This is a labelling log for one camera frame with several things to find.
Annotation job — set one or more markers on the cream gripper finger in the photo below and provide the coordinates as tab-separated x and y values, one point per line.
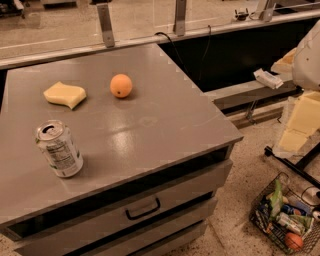
304	121

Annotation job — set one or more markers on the yellow sponge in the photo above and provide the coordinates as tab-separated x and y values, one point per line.
67	95

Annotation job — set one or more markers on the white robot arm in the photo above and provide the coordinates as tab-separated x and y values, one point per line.
306	66

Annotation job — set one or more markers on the white wrapped packet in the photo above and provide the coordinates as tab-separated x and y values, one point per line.
268	79

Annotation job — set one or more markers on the green snack bag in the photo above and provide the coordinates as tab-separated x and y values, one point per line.
276	200

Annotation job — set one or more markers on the blue can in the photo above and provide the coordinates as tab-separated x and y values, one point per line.
290	210

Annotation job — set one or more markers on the white plastic bottle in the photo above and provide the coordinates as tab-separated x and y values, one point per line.
284	220

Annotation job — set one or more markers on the small orange ball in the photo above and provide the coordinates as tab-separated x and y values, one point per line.
293	241

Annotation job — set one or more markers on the grey drawer cabinet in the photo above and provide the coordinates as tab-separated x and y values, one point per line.
166	139

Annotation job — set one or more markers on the orange fruit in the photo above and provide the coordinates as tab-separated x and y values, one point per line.
121	86

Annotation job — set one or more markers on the white soda can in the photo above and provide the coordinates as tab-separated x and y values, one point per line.
55	142

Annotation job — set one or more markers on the black floor stand frame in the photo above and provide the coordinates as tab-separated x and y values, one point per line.
299	167

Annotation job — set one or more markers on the black wire basket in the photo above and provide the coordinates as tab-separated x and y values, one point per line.
307	201

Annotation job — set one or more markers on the metal railing post middle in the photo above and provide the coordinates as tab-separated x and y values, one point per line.
180	15

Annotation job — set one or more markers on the metal railing post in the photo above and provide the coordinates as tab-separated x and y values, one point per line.
180	15
105	24

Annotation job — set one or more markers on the black drawer handle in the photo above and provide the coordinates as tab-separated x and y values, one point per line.
142	211

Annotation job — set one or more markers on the metal railing post left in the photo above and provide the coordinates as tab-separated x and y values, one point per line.
105	24

